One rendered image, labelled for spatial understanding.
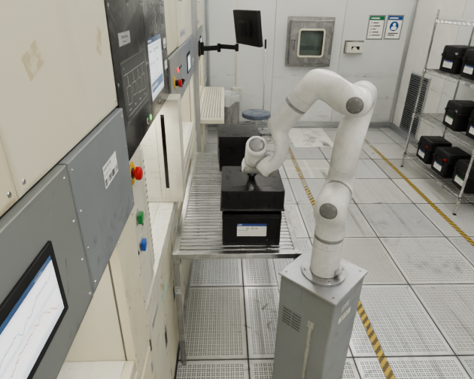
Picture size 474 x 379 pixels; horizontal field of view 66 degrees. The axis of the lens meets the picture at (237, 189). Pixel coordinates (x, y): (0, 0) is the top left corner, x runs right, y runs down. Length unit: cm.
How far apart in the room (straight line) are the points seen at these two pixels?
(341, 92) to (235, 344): 161
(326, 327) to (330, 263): 26
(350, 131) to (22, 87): 104
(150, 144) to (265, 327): 133
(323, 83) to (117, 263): 86
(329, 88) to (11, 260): 105
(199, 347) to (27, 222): 188
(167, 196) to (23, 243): 143
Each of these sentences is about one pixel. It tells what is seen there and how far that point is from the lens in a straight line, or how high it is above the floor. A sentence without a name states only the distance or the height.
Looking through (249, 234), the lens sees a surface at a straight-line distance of 174.
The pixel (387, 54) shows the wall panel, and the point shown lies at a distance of 631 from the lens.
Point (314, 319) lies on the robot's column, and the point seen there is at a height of 62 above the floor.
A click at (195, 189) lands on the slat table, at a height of 76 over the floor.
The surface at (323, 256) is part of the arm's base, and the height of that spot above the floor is 88.
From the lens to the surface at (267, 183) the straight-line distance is 169.
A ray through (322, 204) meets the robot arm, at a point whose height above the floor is 115.
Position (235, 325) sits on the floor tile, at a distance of 244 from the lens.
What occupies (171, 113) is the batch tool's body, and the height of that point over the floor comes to 133.
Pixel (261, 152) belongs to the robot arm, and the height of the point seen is 128.
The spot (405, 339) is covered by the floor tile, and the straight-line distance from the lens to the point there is 259.
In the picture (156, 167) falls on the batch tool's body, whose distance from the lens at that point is 185.
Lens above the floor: 179
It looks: 27 degrees down
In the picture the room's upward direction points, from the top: 1 degrees clockwise
